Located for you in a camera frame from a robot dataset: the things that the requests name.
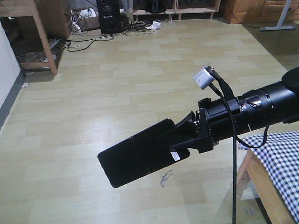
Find low wooden shelf unit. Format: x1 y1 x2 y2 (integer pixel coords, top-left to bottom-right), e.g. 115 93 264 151
130 0 221 20

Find white power strip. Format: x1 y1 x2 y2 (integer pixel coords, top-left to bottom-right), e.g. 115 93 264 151
145 21 161 30

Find wooden drawer cabinet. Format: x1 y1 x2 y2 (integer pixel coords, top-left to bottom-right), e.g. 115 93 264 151
224 0 286 24

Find black computer tower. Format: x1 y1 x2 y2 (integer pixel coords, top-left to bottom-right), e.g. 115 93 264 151
97 0 121 34

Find black white checkered duvet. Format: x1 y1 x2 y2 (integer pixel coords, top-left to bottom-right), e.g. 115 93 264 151
239 132 299 223

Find black camera cable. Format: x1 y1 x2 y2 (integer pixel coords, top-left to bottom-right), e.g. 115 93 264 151
207 67 268 224

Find black smartphone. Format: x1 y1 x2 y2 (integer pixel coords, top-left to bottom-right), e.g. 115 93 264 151
98 119 190 188

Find wooden bed frame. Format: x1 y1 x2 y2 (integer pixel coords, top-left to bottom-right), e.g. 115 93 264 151
237 150 295 224

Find grey metal table leg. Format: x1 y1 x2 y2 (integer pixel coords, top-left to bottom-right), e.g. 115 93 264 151
259 0 296 32

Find wooden desk with shelves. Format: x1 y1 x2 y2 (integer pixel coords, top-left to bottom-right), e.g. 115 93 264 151
0 0 71 75

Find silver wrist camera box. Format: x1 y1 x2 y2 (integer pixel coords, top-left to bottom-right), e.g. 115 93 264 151
193 65 215 90

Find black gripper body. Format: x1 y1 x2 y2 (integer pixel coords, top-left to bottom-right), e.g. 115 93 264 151
195 98 240 153

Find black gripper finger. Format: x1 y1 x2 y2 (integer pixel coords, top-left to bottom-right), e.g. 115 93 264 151
168 136 200 152
174 112 197 137

